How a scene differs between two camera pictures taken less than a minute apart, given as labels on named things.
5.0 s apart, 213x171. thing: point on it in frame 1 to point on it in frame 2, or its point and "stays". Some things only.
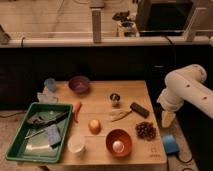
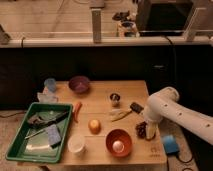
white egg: x=118 y=146 stays
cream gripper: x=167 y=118 to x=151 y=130
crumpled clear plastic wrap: x=47 y=97 stays
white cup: x=75 y=143 stays
